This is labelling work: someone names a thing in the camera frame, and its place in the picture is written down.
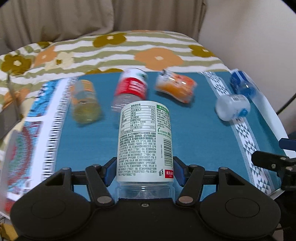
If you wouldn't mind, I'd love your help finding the teal patterned mat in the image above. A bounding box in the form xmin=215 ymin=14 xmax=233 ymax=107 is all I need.
xmin=1 ymin=72 xmax=285 ymax=215

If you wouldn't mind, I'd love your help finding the beige curtain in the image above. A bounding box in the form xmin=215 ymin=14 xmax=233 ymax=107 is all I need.
xmin=1 ymin=0 xmax=207 ymax=54

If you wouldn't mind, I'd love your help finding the orange label clear cup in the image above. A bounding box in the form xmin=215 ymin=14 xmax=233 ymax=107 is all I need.
xmin=71 ymin=79 xmax=102 ymax=125

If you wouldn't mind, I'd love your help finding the grey laptop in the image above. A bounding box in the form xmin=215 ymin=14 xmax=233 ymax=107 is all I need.
xmin=0 ymin=75 xmax=23 ymax=141

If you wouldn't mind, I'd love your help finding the floral striped quilt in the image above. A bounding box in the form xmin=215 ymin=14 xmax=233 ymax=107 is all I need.
xmin=1 ymin=30 xmax=228 ymax=109

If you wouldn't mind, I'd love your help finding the red label clear cup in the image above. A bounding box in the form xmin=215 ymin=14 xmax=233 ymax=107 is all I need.
xmin=111 ymin=68 xmax=148 ymax=113

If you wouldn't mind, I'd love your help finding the orange cartoon label cup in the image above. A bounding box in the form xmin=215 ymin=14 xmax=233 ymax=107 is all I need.
xmin=155 ymin=69 xmax=197 ymax=104

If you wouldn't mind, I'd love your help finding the dark blue label cup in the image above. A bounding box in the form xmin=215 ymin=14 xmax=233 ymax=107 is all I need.
xmin=230 ymin=69 xmax=257 ymax=100

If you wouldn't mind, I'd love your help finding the clear white blue cup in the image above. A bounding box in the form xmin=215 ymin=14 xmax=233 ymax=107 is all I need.
xmin=215 ymin=94 xmax=251 ymax=121

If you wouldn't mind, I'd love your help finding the green label clear plastic cup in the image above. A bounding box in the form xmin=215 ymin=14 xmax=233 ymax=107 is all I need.
xmin=116 ymin=100 xmax=175 ymax=199

